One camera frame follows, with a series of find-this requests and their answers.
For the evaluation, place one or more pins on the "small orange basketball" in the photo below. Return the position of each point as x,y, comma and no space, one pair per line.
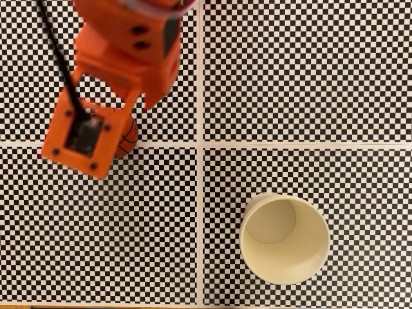
130,138

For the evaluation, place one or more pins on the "cream paper cup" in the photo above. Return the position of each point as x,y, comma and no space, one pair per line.
289,257

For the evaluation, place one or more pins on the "orange camera mount with board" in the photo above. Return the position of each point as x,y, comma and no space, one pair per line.
80,138

